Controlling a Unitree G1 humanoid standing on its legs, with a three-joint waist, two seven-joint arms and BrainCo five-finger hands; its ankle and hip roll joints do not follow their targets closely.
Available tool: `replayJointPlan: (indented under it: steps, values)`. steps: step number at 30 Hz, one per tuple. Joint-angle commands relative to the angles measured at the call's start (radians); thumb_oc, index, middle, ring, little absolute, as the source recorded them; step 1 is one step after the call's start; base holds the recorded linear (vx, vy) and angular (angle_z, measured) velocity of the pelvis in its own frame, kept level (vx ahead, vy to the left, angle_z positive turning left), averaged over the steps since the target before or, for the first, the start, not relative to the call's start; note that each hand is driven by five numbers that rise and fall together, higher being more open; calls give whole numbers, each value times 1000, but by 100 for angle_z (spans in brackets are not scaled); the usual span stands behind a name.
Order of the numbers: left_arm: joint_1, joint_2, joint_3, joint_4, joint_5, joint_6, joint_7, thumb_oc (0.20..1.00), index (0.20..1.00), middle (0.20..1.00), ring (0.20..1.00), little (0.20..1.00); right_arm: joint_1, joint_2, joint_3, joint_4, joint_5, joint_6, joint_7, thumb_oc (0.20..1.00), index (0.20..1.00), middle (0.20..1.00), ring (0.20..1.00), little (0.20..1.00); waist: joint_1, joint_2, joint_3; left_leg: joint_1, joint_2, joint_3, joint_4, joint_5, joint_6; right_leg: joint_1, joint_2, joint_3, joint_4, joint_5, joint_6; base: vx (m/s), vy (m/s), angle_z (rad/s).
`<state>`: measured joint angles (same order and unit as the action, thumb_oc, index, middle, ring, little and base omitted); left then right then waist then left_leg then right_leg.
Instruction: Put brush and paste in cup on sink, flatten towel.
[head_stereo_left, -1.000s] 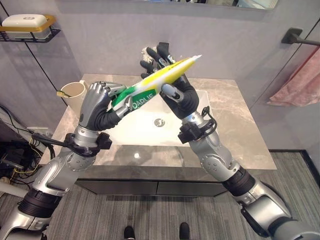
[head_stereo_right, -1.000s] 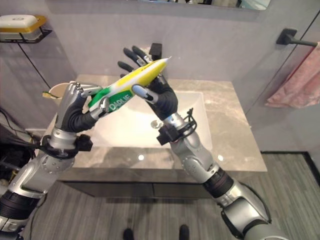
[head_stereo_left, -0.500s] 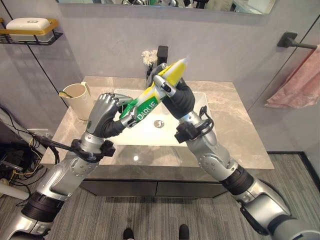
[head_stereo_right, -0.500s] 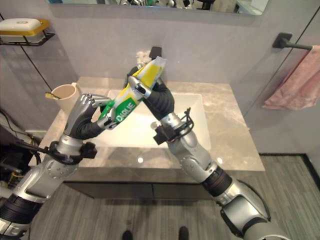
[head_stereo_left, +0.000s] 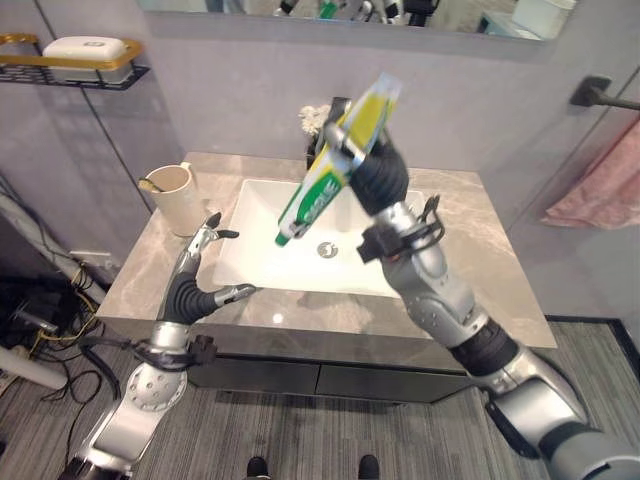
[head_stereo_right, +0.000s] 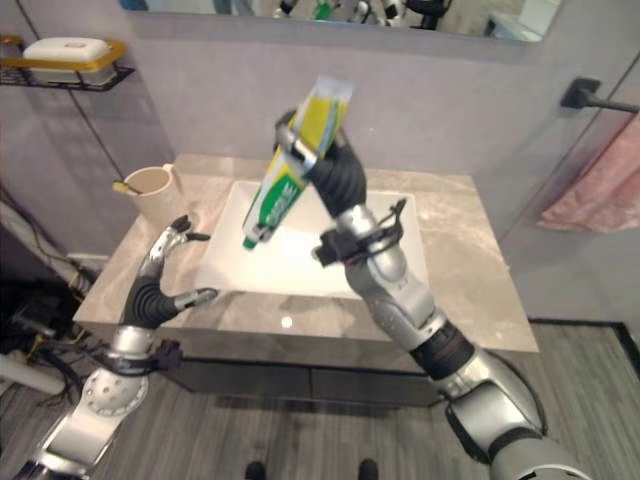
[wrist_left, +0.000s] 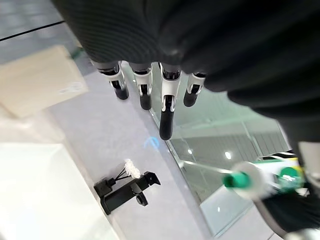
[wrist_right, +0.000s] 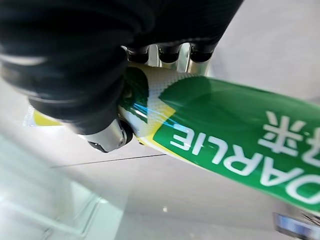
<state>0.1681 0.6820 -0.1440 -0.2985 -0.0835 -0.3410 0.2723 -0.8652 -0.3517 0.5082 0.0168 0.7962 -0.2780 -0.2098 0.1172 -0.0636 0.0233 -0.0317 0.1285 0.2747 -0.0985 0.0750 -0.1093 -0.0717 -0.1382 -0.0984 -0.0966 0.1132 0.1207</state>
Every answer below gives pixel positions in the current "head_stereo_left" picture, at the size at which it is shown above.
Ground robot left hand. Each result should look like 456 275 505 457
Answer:
157 212 258 324

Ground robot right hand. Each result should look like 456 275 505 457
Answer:
319 97 410 217

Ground green yellow toothpaste tube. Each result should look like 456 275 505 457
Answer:
273 72 405 248

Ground white rectangular sink basin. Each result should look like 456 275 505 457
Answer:
212 178 427 300

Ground beige ceramic cup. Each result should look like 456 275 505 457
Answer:
138 160 217 237

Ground pink towel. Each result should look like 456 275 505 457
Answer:
540 116 640 231

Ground black towel bar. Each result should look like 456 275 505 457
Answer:
569 74 640 112

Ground black faucet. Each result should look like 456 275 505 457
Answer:
304 130 331 171

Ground white dried flower bunch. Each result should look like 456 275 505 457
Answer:
298 103 331 137

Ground grey vanity cabinet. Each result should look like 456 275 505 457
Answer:
94 151 558 405

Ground white pipe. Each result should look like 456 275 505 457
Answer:
0 345 68 390

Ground white soap dish box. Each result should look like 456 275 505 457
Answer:
41 35 132 84

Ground tangled floor cables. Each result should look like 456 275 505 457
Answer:
0 174 126 451

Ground wall mirror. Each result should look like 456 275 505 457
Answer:
136 0 579 43

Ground black gold wall shelf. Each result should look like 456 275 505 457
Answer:
0 32 151 92

